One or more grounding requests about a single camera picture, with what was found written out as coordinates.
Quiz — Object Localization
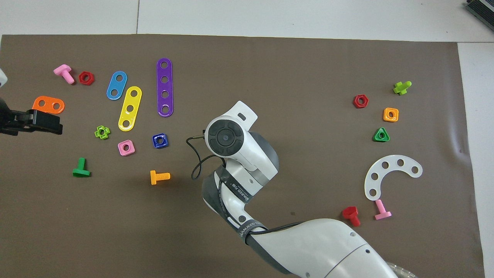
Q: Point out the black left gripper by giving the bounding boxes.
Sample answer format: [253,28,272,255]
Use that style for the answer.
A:
[0,97,63,136]

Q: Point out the orange heart plate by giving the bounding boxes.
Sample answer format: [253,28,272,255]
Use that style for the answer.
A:
[32,96,66,115]

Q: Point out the pink plastic screw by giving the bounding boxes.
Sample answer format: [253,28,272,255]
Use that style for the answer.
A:
[374,199,392,221]
[53,64,75,85]

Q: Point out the green plastic screw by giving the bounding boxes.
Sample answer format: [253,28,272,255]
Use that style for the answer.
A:
[72,157,92,178]

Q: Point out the blue two-hole strip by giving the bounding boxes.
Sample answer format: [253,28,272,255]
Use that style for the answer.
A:
[106,71,128,101]

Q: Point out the pink square nut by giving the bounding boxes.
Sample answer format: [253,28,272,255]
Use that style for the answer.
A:
[118,140,136,157]

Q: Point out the yellow three-hole strip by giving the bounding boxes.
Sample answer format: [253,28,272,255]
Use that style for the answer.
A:
[118,86,143,132]

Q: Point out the purple four-hole strip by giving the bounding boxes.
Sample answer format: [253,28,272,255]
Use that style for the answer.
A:
[156,58,174,118]

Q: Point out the orange plastic screw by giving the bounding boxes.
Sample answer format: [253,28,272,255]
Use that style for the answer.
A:
[150,170,171,186]

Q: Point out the brown table mat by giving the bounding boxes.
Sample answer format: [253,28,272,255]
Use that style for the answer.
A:
[0,34,485,278]

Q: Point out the red plastic screw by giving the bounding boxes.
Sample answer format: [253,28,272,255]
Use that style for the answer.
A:
[342,206,362,227]

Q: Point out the white curved perforated plate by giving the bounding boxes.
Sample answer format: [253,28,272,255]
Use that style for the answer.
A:
[364,155,423,201]

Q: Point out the green triangle nut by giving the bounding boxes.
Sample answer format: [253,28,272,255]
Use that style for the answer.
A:
[373,127,391,143]

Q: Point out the lime cross-head screw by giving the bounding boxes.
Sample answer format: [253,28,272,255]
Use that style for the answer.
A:
[393,81,413,96]

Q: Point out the dark grey ribbed device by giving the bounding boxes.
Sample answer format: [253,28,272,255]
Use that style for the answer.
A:
[465,0,494,34]

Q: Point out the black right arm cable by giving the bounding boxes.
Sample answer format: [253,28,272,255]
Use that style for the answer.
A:
[186,129,306,243]

